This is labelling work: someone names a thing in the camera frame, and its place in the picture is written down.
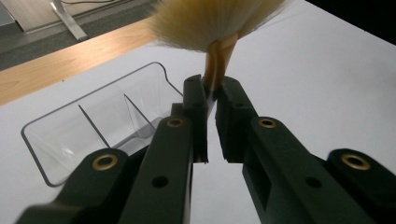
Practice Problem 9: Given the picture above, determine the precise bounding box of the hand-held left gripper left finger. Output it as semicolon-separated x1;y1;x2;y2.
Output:
118;74;209;224

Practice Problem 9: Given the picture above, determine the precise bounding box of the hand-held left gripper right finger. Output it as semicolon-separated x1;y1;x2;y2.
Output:
215;76;376;224

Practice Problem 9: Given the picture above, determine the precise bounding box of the clear plastic divided organizer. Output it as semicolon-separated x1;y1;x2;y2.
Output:
20;61;185;188

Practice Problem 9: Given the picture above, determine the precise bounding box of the makeup brush with black handle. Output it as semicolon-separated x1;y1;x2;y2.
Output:
148;0;289;108

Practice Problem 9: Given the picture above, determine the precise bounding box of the white cabinet panel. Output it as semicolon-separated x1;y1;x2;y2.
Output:
0;0;17;28

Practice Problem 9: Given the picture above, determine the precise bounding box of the white metal desk frame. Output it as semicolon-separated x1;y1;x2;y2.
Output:
49;0;89;42

